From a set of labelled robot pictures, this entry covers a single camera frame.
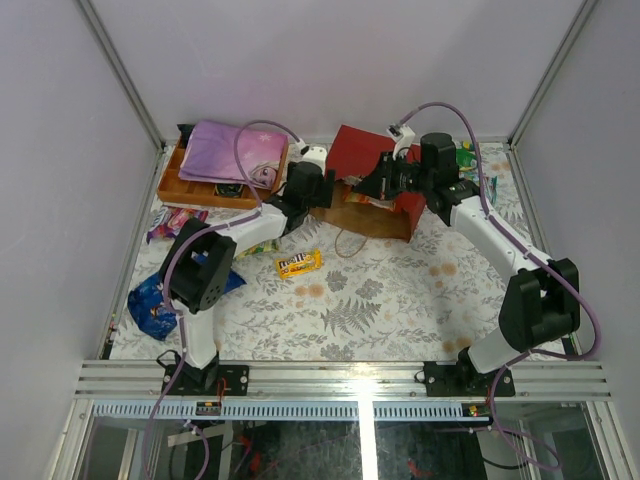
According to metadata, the green candy packet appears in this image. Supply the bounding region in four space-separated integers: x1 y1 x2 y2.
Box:
456 141 478 172

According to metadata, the orange snack packet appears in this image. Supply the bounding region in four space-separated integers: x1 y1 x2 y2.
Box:
342 176 395 211

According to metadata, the pink purple Fox's candy bag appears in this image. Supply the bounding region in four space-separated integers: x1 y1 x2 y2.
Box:
145 206 208 244

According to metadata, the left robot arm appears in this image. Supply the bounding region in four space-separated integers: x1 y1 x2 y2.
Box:
159 161 336 395

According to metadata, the blue Oreo snack bag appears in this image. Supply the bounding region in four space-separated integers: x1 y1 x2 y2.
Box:
127 269 248 342

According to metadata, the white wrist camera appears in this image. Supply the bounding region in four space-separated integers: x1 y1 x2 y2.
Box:
295 140 328 170
387 124 415 159

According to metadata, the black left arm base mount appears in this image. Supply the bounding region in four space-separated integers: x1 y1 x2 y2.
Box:
156 350 250 398

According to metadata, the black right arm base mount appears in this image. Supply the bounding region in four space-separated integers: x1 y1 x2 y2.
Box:
414 361 515 398

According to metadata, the red paper bag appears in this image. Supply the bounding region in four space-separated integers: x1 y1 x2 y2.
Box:
311 125 426 242

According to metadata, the aluminium front rail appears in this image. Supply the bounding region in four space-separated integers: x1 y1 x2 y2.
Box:
75 360 612 402

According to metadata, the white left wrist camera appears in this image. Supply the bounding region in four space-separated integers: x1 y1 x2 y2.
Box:
295 140 328 170

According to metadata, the yellow M&M's packet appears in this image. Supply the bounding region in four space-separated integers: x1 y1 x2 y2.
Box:
275 249 323 279

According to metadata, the dark patterned cloth at back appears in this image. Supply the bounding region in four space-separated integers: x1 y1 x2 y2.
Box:
177 124 195 144

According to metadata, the dark rolled patterned cloth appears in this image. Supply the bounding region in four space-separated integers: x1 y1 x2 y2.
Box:
215 183 244 198

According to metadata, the teal Fox's candy bag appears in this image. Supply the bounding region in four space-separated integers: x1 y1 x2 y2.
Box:
479 176 498 206

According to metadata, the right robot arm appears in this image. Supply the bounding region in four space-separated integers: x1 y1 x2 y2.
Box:
354 126 580 395

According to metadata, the yellow green Fox's candy bag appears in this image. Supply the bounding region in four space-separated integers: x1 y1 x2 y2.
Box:
235 239 280 259

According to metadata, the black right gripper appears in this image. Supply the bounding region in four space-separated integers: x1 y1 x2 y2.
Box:
354 151 434 202

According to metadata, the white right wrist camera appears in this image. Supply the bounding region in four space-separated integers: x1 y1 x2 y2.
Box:
387 124 415 159

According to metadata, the wooden compartment tray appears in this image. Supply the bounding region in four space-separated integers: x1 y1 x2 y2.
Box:
157 141 288 210

